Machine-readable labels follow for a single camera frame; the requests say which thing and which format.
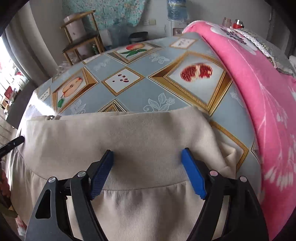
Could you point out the teal floral wall cloth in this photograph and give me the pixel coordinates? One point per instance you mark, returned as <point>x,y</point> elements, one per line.
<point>108,13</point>

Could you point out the small glass jar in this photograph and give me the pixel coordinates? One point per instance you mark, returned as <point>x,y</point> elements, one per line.
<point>226,22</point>

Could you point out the wooden chair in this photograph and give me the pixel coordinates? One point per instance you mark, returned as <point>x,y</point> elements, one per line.
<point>93,36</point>

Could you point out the white lace silver cloth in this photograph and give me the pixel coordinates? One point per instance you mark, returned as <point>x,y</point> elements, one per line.
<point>274,54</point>

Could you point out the fruit pattern blue tablecloth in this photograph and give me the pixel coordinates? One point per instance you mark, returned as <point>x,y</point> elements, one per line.
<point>154,76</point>

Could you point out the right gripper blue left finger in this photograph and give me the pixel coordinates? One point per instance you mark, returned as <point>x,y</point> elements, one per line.
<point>98,173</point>

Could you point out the black round bin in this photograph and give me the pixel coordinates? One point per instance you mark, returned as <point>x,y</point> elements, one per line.
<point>138,37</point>

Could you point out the pink floral blanket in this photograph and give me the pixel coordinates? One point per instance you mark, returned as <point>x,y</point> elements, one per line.
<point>270,99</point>

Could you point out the blue water jug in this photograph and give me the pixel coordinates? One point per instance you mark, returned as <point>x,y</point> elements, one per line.
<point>177,10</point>

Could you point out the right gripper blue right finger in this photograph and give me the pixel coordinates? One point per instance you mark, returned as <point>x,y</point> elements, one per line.
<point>195,171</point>

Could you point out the beige zip jacket black trim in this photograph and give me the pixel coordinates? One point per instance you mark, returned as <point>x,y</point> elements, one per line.
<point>147,194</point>

